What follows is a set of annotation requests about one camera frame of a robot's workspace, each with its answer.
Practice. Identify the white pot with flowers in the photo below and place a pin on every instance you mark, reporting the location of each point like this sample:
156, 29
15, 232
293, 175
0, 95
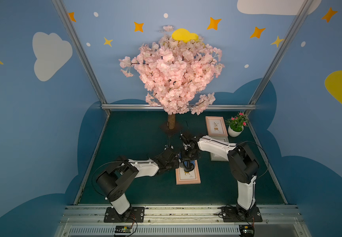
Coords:
237, 124

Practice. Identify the aluminium front rail assembly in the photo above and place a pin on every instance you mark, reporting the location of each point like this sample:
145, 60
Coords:
183, 220

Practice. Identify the right controller board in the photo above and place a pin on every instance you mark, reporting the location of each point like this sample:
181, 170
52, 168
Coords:
246, 231

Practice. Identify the left controller board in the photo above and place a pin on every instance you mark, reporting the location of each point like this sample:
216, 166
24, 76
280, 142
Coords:
122, 230

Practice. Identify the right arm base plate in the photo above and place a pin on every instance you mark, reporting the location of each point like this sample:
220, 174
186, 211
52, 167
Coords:
238, 214

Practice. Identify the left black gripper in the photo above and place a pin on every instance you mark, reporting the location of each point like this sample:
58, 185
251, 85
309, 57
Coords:
173, 158

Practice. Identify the blue and grey cloth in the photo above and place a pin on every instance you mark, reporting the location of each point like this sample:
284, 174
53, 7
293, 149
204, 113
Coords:
188, 166

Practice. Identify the pink picture frame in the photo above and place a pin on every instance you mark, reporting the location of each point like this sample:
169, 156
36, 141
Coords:
216, 126
185, 178

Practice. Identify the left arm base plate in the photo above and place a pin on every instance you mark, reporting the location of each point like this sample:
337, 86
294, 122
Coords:
133, 213

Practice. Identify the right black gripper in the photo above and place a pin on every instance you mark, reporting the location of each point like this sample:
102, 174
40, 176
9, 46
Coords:
188, 155

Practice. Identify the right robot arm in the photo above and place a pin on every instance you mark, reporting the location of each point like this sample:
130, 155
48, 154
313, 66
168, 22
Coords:
242, 161

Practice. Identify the green picture frame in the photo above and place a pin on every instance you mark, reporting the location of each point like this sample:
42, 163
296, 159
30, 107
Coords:
217, 152

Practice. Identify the pink blossom artificial tree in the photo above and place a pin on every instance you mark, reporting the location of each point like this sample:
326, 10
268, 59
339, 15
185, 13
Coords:
174, 70

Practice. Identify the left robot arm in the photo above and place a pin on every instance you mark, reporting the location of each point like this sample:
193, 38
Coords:
119, 175

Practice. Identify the controller board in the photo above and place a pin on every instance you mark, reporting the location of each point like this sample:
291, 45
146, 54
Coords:
122, 230
246, 231

